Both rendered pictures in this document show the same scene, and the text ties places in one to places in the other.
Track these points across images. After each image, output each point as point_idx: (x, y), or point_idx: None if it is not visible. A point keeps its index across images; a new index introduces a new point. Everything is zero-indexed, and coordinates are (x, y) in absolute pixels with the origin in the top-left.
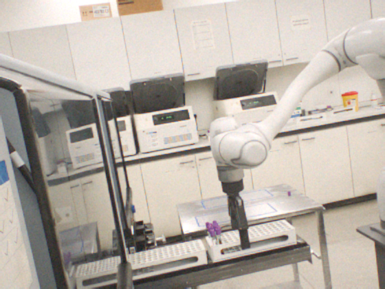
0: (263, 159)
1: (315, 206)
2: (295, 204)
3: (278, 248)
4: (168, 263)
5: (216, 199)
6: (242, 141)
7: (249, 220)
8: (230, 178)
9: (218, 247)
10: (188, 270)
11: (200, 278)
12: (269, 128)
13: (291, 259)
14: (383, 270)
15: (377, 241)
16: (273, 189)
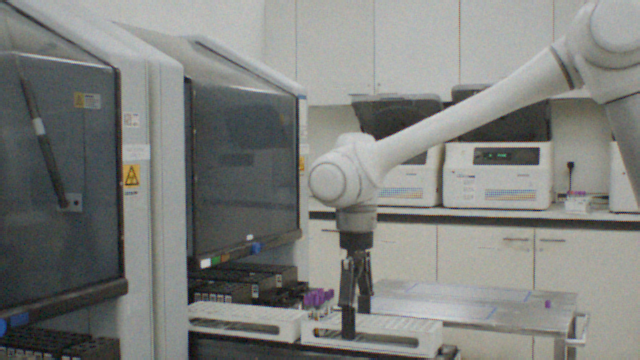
0: (339, 194)
1: (554, 328)
2: (532, 319)
3: (397, 355)
4: (260, 330)
5: (441, 285)
6: (316, 161)
7: (430, 318)
8: (344, 225)
9: (309, 323)
10: (263, 342)
11: (274, 358)
12: (377, 153)
13: None
14: None
15: None
16: (542, 295)
